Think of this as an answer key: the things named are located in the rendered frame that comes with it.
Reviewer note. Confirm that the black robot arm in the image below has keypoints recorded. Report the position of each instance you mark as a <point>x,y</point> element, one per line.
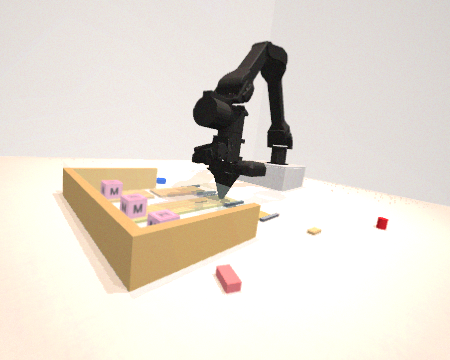
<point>215,110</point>

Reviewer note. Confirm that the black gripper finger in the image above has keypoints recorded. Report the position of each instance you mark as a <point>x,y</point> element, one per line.
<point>216,174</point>
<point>228,178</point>

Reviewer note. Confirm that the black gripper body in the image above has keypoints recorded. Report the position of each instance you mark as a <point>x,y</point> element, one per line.
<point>237,165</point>

